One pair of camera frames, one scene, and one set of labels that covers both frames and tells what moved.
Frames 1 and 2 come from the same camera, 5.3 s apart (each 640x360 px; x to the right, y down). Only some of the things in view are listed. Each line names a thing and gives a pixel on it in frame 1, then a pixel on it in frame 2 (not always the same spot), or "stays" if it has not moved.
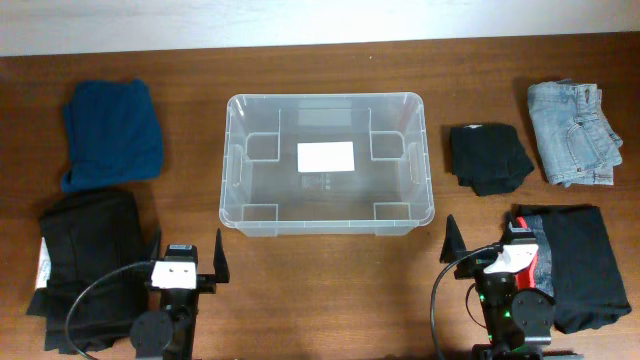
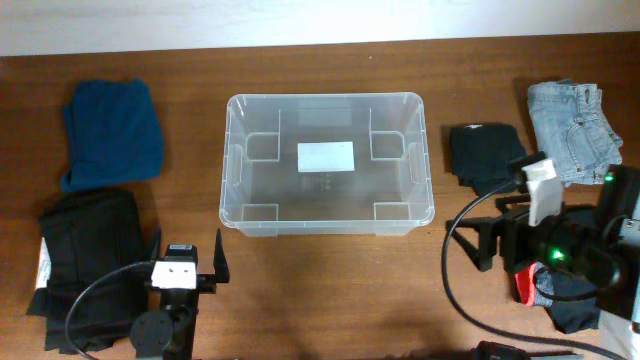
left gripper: [206, 285] stays
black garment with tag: [83, 283] stays
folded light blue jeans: [576, 141] stays
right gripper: [453, 246] to [500, 224]
